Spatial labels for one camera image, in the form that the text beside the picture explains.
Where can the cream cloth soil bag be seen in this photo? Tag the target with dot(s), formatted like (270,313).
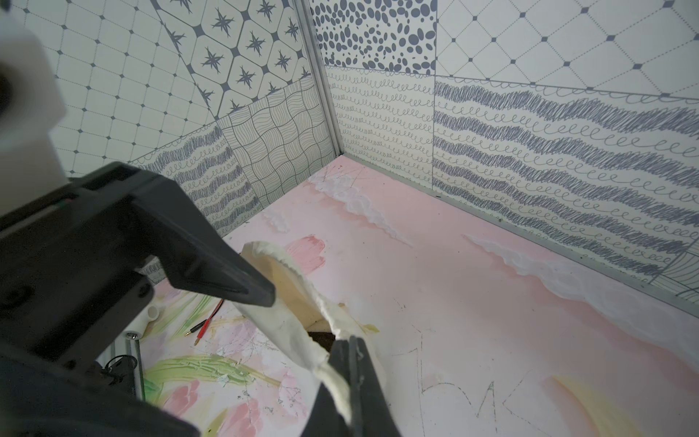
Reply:
(298,311)

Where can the red and black clip leads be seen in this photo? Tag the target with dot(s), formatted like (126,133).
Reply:
(201,328)

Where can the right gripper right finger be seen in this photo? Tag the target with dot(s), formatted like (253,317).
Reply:
(351,403)

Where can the white plastic pipe fitting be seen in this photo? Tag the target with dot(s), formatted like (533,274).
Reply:
(136,329)

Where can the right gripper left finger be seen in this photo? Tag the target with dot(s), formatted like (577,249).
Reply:
(191,252)

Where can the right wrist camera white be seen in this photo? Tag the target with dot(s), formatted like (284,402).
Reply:
(31,106)

